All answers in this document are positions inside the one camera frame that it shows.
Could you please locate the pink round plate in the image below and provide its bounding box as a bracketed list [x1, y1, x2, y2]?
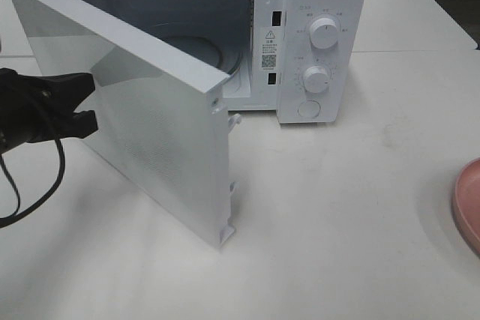
[451, 158, 479, 256]

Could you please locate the white microwave oven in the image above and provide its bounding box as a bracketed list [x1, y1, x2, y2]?
[83, 0, 364, 124]

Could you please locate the white dial knob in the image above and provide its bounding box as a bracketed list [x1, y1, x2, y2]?
[302, 66, 331, 94]
[307, 14, 340, 49]

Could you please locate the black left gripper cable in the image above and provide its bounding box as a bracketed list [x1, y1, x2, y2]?
[0, 87, 67, 229]

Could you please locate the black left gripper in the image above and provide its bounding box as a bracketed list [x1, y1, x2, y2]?
[1, 67, 98, 154]

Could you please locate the round white door button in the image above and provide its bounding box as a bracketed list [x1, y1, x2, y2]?
[298, 100, 321, 118]

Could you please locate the white microwave door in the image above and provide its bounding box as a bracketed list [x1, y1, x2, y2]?
[11, 0, 242, 248]

